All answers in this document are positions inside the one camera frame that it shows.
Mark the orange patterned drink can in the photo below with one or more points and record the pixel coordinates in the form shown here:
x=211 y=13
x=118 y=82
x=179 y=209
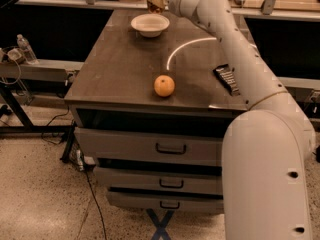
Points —
x=154 y=9

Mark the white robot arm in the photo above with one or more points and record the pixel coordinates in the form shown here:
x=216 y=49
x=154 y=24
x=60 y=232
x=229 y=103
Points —
x=264 y=149

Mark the white paper bowl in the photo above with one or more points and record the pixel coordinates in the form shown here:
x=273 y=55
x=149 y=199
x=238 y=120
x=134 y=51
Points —
x=150 y=25

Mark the orange fruit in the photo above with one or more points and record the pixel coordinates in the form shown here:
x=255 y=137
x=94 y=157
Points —
x=164 y=86

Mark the black snack bar packet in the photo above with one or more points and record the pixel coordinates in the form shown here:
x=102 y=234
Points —
x=225 y=76

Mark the grey drawer cabinet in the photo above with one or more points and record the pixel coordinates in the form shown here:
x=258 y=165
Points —
x=114 y=91

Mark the clear plastic water bottle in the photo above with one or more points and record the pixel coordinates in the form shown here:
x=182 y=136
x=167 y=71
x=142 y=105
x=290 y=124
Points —
x=26 y=49

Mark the top grey drawer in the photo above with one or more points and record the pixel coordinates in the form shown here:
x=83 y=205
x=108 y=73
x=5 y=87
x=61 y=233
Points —
x=147 y=147

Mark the grey drawer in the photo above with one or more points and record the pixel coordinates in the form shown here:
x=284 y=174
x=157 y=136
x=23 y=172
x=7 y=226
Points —
x=158 y=181
x=147 y=147
x=147 y=201

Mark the black metal side table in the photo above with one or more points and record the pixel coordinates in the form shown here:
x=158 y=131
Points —
x=27 y=127

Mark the middle grey drawer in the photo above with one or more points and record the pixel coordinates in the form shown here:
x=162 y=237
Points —
x=158 y=181

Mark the bottom grey drawer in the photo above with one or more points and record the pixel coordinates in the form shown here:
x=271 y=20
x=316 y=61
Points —
x=147 y=201

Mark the blue floor tape cross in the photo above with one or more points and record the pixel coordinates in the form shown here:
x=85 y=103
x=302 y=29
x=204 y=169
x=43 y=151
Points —
x=160 y=224

